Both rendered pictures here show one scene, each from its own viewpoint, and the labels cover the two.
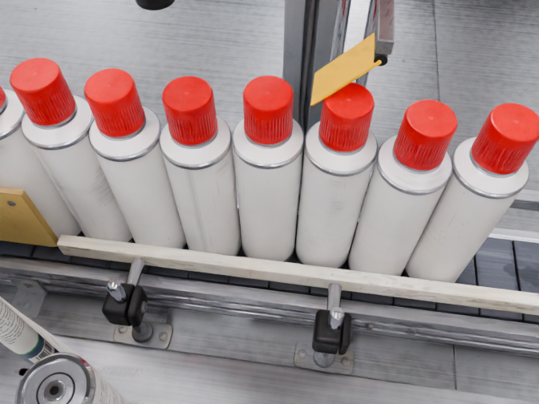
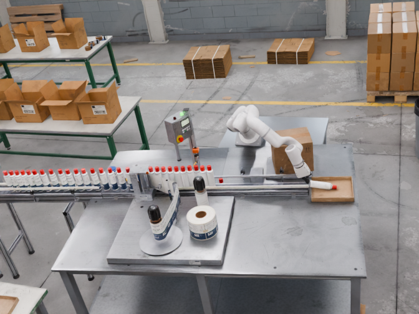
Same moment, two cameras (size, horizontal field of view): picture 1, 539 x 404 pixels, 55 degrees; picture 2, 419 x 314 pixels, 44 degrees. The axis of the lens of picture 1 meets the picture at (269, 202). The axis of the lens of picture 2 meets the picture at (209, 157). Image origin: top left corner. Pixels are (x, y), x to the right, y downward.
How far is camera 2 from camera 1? 3.62 m
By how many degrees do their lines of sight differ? 25
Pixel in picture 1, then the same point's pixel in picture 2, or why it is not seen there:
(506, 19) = (238, 159)
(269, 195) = (191, 176)
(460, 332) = (216, 194)
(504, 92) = (233, 170)
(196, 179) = (183, 175)
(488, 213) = (210, 175)
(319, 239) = not seen: hidden behind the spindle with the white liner
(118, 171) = (176, 175)
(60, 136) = (171, 172)
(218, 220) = (186, 180)
